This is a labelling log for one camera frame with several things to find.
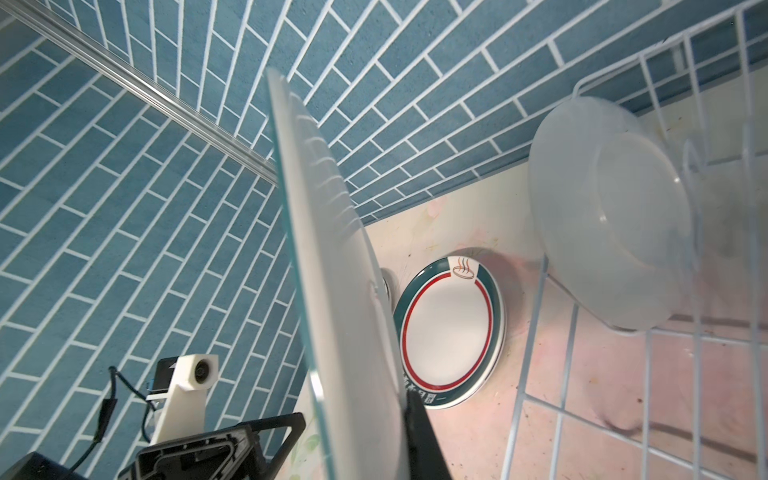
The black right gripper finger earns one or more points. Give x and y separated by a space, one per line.
426 460

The white plate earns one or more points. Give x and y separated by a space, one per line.
451 323
345 320
612 212

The white wire dish rack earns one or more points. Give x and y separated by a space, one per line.
647 357

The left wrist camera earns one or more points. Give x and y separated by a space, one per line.
181 384

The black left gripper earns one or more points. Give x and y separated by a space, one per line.
231 453

